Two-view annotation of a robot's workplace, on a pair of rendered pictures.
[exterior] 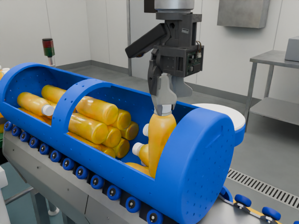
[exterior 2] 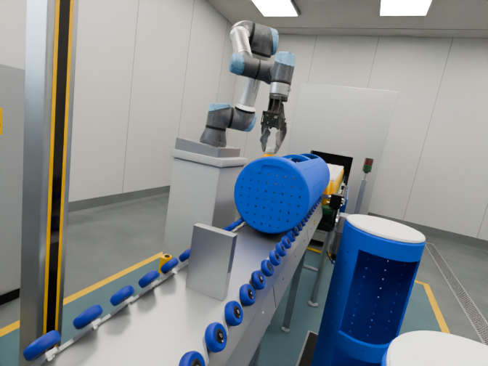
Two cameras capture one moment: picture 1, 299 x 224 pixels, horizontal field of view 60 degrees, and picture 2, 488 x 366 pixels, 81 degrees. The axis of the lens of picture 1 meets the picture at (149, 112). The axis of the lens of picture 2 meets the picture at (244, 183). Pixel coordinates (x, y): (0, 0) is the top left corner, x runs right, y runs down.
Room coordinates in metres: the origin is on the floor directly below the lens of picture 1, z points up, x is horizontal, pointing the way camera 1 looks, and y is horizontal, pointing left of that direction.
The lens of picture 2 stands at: (0.09, -1.06, 1.30)
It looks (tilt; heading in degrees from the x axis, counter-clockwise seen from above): 10 degrees down; 70
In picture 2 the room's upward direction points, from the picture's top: 9 degrees clockwise
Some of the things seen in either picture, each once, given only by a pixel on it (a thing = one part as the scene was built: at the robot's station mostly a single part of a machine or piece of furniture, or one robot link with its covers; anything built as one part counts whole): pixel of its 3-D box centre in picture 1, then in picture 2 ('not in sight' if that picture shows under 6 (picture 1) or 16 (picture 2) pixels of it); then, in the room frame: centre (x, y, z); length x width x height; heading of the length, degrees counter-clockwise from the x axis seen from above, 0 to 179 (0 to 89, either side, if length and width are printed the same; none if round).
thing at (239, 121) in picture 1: (209, 116); (383, 227); (0.98, -0.25, 1.03); 0.28 x 0.28 x 0.01
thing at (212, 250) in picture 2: not in sight; (212, 259); (0.25, -0.47, 1.00); 0.10 x 0.04 x 0.15; 140
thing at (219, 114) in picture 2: not in sight; (219, 115); (0.45, 0.52, 1.37); 0.13 x 0.12 x 0.14; 175
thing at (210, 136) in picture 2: not in sight; (214, 135); (0.44, 0.52, 1.25); 0.15 x 0.15 x 0.10
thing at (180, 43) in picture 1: (176, 44); (274, 112); (0.53, -0.05, 1.39); 0.09 x 0.08 x 0.12; 50
